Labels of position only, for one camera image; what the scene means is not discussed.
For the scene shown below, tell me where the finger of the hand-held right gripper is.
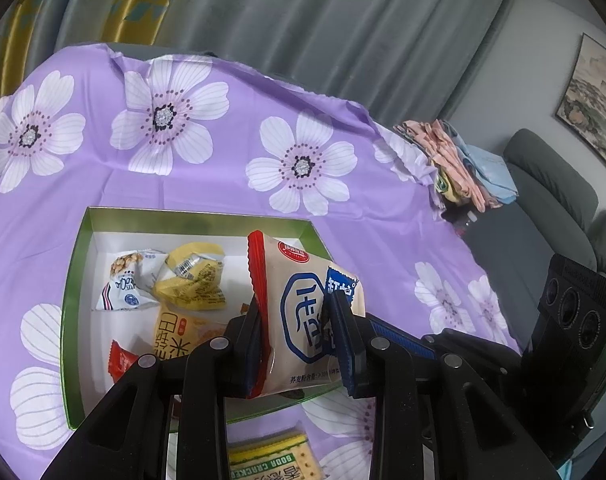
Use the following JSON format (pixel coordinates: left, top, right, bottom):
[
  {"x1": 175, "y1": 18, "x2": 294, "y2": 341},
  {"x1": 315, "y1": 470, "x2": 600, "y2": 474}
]
[{"x1": 368, "y1": 316, "x2": 444, "y2": 363}]

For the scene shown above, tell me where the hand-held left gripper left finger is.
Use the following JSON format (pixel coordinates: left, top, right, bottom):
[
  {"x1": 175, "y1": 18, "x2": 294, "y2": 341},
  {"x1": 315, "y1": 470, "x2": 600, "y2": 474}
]
[{"x1": 40, "y1": 300, "x2": 264, "y2": 480}]

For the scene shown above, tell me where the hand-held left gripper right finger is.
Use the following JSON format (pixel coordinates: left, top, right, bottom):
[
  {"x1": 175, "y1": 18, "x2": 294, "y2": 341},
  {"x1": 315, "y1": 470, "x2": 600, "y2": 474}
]
[{"x1": 327, "y1": 289, "x2": 560, "y2": 480}]

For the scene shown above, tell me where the white blue-print snack packet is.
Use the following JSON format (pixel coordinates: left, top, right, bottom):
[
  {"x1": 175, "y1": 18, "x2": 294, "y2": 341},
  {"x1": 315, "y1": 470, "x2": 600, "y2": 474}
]
[{"x1": 246, "y1": 230, "x2": 366, "y2": 401}]

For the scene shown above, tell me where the red snack packet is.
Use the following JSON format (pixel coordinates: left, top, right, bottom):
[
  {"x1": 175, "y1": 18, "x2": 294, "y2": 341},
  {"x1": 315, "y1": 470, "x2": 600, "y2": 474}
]
[{"x1": 108, "y1": 339, "x2": 142, "y2": 386}]

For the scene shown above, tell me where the white peanut snack packet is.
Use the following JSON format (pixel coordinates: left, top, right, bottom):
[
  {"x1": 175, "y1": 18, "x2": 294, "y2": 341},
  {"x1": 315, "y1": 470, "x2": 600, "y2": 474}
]
[{"x1": 94, "y1": 249, "x2": 166, "y2": 313}]

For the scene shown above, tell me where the green cardboard box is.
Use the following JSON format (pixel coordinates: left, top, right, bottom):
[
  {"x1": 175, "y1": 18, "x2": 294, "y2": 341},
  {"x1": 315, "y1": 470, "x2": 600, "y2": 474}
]
[{"x1": 60, "y1": 206, "x2": 341, "y2": 431}]

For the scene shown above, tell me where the flat yellow-orange snack packet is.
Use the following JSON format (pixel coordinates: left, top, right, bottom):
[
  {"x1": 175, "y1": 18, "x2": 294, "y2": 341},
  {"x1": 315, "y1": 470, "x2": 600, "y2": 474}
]
[{"x1": 154, "y1": 305, "x2": 234, "y2": 362}]

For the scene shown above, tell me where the green yellow cracker packet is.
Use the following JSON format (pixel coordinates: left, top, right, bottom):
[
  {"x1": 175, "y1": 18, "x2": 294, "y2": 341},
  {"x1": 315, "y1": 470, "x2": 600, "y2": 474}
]
[{"x1": 227, "y1": 424, "x2": 330, "y2": 480}]

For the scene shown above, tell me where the yellow wrapped snack packet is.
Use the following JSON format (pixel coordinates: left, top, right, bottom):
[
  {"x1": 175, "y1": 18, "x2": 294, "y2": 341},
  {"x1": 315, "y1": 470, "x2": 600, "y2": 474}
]
[{"x1": 153, "y1": 241, "x2": 228, "y2": 311}]

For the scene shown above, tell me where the grey sofa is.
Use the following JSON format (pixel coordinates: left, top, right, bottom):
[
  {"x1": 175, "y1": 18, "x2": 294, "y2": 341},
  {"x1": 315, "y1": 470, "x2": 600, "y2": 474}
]
[{"x1": 455, "y1": 127, "x2": 606, "y2": 321}]

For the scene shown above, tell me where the pile of folded cloths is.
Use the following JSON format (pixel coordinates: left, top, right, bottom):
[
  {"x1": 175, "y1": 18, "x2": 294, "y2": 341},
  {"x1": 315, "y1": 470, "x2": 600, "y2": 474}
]
[{"x1": 395, "y1": 119, "x2": 501, "y2": 212}]

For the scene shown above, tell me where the purple floral cloth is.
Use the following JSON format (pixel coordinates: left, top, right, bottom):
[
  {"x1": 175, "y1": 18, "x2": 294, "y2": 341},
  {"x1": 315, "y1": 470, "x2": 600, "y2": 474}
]
[{"x1": 0, "y1": 45, "x2": 524, "y2": 480}]

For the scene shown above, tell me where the light blue folded cloth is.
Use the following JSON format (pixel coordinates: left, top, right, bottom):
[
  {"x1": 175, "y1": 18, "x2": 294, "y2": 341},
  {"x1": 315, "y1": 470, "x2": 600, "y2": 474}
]
[{"x1": 458, "y1": 142, "x2": 520, "y2": 206}]

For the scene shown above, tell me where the framed landscape painting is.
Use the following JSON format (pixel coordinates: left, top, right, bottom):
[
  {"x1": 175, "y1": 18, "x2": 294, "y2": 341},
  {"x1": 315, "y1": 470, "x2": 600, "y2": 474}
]
[{"x1": 554, "y1": 32, "x2": 606, "y2": 182}]

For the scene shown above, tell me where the grey curtain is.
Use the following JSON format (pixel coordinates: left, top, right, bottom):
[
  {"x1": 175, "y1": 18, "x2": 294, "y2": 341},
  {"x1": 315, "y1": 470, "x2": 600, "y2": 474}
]
[{"x1": 30, "y1": 0, "x2": 516, "y2": 128}]

